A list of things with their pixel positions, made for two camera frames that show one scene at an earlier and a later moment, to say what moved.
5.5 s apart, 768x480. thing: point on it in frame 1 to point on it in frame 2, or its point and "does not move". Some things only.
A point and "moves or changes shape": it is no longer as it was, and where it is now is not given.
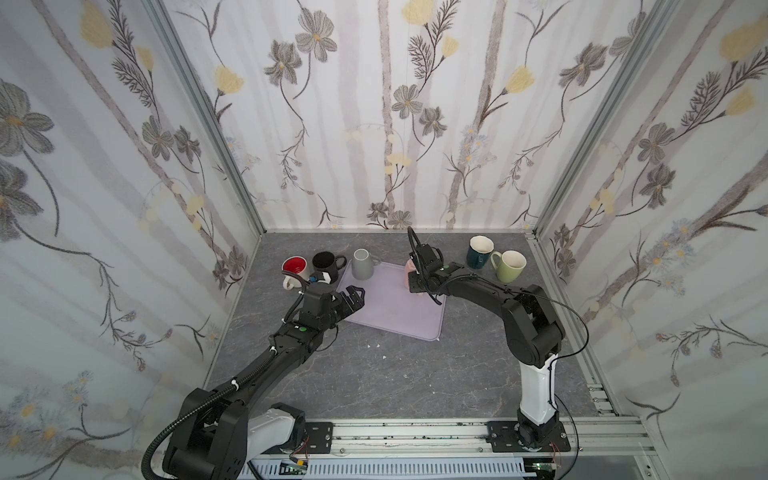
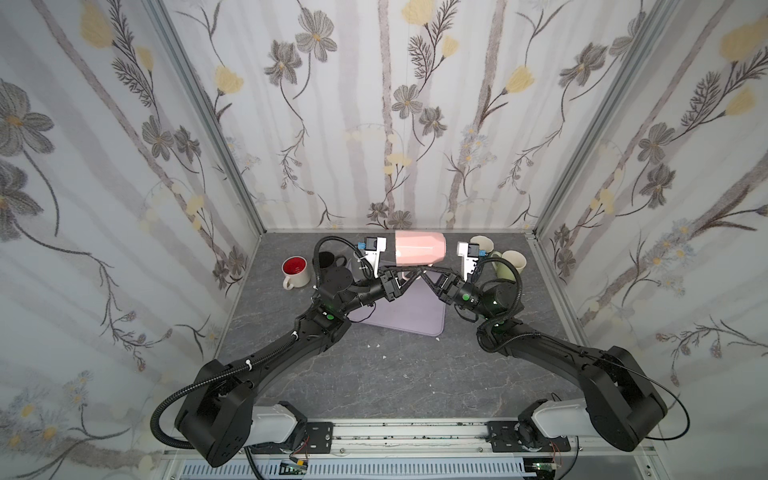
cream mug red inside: x=297 y=265 does not move
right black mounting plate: x=504 y=438 does not move
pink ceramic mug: x=409 y=267 moves or changes shape
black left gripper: x=339 y=300 to x=389 y=284
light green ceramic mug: x=509 y=265 does not move
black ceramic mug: x=326 y=262 does not move
